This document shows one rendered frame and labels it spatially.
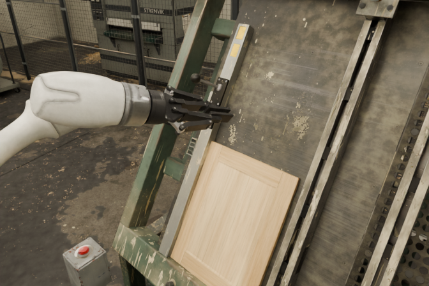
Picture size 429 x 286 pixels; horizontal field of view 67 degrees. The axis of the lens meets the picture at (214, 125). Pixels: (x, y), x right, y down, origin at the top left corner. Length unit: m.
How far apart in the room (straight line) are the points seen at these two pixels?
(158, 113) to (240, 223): 0.62
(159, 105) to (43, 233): 2.44
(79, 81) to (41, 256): 2.31
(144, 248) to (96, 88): 0.93
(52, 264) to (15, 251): 0.35
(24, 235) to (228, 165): 2.19
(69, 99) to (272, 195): 0.74
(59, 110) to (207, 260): 0.84
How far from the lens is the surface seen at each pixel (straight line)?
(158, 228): 1.65
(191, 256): 1.33
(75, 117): 0.64
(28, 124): 0.78
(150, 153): 1.43
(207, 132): 1.25
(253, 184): 1.16
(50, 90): 0.63
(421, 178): 0.98
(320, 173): 1.05
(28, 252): 2.94
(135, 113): 0.67
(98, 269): 1.45
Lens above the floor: 1.93
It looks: 27 degrees down
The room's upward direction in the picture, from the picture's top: straight up
